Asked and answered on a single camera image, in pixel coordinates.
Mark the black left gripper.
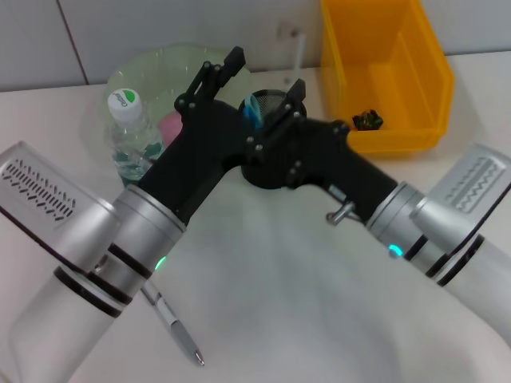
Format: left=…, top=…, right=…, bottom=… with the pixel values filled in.
left=137, top=45, right=308, bottom=219

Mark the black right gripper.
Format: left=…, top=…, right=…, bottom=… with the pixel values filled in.
left=284, top=117, right=401, bottom=223

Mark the green plastic wrapper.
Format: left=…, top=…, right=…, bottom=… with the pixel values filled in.
left=351, top=109, right=385, bottom=132

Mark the pink peach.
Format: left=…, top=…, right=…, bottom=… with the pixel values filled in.
left=157, top=110, right=185, bottom=148

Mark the green label water bottle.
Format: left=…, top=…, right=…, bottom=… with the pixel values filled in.
left=104, top=88, right=165, bottom=188

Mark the silver white pen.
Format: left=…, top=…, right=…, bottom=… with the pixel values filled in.
left=139, top=282, right=207, bottom=367

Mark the black mesh pen cup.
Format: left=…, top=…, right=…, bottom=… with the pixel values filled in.
left=238, top=89, right=307, bottom=191

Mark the translucent green fruit bowl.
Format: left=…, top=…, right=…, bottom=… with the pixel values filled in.
left=81, top=42, right=253, bottom=161

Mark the yellow plastic bin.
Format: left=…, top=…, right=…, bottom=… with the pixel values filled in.
left=319, top=0, right=456, bottom=156

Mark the silver right gripper plug stub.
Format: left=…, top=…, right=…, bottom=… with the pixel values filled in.
left=326, top=200, right=357, bottom=225

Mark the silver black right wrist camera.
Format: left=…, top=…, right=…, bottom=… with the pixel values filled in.
left=410, top=142, right=511, bottom=257

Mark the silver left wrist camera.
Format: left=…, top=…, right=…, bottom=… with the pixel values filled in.
left=0, top=139, right=121, bottom=277

